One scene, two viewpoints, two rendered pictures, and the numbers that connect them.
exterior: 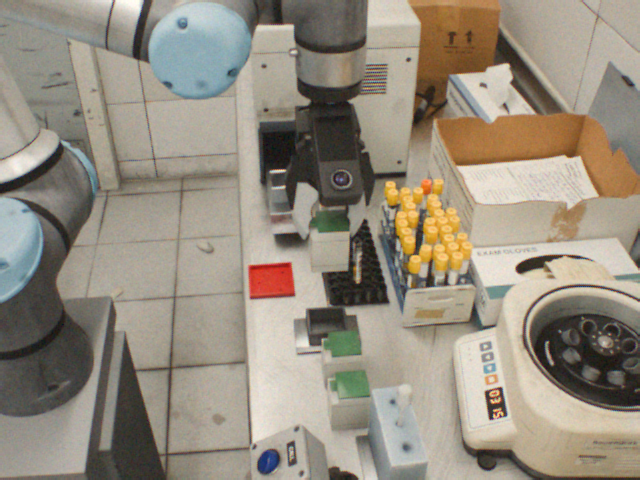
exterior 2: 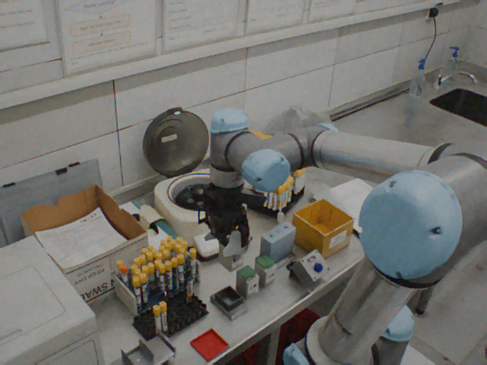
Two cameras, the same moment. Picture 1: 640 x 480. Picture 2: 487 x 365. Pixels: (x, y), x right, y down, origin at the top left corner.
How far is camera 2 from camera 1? 1.37 m
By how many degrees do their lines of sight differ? 92
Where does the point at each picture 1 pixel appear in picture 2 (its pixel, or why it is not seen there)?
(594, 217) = (112, 208)
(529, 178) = (65, 249)
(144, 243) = not seen: outside the picture
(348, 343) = (246, 269)
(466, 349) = (209, 246)
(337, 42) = not seen: hidden behind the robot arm
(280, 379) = (266, 308)
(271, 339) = (247, 323)
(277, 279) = (206, 342)
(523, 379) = not seen: hidden behind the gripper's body
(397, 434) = (283, 230)
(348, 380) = (264, 262)
